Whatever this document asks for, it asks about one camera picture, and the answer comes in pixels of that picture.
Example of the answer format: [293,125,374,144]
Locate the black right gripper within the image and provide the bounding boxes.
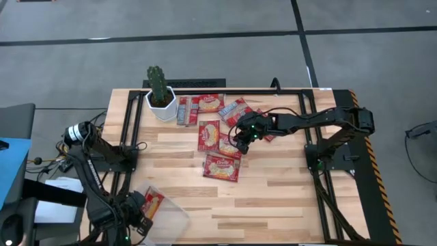
[233,111,276,155]

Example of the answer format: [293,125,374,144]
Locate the white hexagonal plant pot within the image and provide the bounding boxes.
[145,85,179,122]

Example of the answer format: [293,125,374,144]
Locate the grey box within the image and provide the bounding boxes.
[0,102,36,139]

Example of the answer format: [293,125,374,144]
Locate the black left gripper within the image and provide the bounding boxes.
[117,191,154,237]

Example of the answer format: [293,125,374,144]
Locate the black table edge mat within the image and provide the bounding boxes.
[333,89,399,245]

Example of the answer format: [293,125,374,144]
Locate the yellow and black cable bundle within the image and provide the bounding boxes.
[25,111,107,182]

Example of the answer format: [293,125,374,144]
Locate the yellow black hazard tape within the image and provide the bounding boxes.
[348,89,404,245]

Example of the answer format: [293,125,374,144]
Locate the dark floor device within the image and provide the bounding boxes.
[405,120,437,139]

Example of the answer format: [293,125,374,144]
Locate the thin black floor cable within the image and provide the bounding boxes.
[404,135,437,185]

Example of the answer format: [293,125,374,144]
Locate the blue board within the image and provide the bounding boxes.
[0,137,32,210]

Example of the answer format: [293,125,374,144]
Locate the green cactus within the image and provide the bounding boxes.
[146,65,170,104]

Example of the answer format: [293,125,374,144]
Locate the clear plastic basket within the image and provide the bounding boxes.
[131,180,191,246]

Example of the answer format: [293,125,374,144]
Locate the black looped cable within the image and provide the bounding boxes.
[270,77,283,95]

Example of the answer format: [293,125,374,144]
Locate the white paper sheets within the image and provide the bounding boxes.
[33,176,85,224]

